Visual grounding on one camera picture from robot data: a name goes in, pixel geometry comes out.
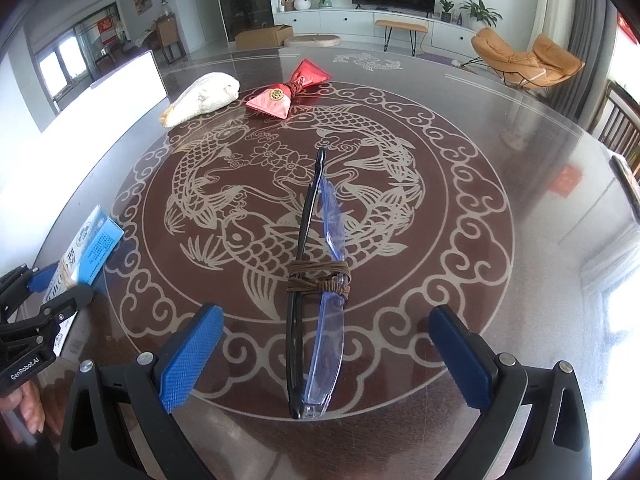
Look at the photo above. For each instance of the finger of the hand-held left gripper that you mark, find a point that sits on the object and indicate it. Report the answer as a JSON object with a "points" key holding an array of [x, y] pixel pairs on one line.
{"points": [[42, 280], [65, 300]]}

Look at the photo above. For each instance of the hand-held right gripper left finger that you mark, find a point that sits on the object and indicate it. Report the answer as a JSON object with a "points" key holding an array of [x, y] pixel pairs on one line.
{"points": [[192, 355]]}

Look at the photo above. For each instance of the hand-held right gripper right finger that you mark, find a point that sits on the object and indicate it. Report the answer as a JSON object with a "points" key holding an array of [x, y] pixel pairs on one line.
{"points": [[460, 357]]}

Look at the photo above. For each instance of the blue white toothpaste box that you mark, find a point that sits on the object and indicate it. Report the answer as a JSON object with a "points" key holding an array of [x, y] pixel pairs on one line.
{"points": [[100, 245]]}

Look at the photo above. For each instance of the clear safety glasses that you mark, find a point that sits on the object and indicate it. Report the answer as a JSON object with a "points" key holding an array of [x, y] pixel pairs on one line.
{"points": [[327, 345]]}

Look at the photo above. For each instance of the brown patterned glass desktop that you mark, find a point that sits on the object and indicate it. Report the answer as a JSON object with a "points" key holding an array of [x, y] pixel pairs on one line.
{"points": [[475, 135]]}

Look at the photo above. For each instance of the person's left hand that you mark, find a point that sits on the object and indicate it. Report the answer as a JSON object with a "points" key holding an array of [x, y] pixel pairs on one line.
{"points": [[30, 410]]}

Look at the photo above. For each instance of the cream knitted pouch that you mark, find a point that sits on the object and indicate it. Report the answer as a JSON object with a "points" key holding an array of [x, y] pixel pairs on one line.
{"points": [[205, 97]]}

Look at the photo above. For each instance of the red door poster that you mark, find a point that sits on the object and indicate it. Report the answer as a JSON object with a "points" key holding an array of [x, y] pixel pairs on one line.
{"points": [[109, 32]]}

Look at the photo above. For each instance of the red foil gift pouch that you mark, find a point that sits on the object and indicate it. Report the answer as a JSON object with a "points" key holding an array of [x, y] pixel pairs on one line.
{"points": [[272, 102]]}

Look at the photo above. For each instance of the dark wooden slatted chair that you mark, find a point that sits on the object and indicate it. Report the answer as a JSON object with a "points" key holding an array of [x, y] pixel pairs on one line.
{"points": [[620, 120]]}

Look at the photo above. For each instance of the purple round rug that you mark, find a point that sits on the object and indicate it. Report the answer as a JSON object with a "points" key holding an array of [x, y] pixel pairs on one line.
{"points": [[440, 58]]}

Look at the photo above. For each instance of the orange rocking chair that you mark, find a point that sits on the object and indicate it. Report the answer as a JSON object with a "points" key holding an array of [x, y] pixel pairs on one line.
{"points": [[500, 52]]}

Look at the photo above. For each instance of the cardboard box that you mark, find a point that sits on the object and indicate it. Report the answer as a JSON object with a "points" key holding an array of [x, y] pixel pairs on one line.
{"points": [[262, 37]]}

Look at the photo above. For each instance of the beige cat scratcher pad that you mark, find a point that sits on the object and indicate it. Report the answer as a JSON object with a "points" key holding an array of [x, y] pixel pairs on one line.
{"points": [[312, 41]]}

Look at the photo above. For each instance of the wooden bench with black legs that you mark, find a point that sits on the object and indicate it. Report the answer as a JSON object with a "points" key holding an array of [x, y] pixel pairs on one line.
{"points": [[400, 24]]}

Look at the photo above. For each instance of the dark glass display cabinet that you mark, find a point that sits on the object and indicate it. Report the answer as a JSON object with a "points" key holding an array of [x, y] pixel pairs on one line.
{"points": [[242, 0]]}

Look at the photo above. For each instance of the small plant in dark pot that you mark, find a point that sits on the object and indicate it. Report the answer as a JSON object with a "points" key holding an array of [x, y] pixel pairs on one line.
{"points": [[446, 11]]}

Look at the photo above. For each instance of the large green potted plant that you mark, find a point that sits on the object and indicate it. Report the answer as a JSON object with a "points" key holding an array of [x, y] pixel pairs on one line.
{"points": [[480, 10]]}

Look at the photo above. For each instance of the grey curtain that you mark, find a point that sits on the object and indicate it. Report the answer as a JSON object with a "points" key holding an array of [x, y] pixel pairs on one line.
{"points": [[595, 35]]}

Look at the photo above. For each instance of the white television cabinet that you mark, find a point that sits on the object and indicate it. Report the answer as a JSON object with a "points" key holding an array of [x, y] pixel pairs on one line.
{"points": [[340, 22]]}

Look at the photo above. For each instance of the white patterned curtain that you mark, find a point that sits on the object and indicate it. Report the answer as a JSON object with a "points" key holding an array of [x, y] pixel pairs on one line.
{"points": [[552, 5]]}

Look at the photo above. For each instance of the white round vase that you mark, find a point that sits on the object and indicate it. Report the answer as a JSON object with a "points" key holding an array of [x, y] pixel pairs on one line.
{"points": [[302, 4]]}

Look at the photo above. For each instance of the red wall hanging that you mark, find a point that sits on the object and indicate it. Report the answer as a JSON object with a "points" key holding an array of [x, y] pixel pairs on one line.
{"points": [[629, 29]]}

